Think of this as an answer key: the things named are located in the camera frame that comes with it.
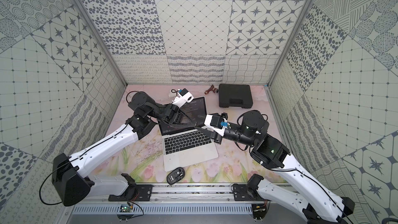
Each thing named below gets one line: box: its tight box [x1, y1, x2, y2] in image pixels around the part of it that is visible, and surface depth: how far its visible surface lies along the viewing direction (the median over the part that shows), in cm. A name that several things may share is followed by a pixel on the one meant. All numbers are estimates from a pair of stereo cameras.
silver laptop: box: [158, 96, 219, 172], surface depth 90 cm
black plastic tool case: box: [218, 84, 254, 109], surface depth 115 cm
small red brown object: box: [204, 84, 219, 95], surface depth 117 cm
